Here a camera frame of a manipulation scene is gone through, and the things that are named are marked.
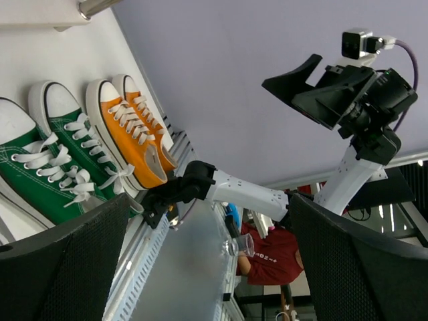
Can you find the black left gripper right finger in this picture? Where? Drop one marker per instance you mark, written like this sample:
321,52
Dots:
355,273

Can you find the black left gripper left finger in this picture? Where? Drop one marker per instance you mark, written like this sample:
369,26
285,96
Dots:
66,272

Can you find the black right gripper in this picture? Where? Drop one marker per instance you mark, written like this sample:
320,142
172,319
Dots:
358,100

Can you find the green sneaker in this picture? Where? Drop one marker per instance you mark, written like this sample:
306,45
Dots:
56,110
38,173

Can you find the orange sneaker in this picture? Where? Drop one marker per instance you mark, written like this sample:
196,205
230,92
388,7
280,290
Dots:
124,134
128,89

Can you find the person in red shirt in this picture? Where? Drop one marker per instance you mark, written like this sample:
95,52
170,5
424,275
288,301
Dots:
276,261

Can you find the clear plastic cup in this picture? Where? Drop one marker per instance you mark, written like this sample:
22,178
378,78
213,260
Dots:
242,245

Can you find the white slotted cable duct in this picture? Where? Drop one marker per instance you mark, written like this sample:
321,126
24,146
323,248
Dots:
140,249

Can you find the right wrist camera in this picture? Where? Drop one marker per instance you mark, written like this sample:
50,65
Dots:
360,48

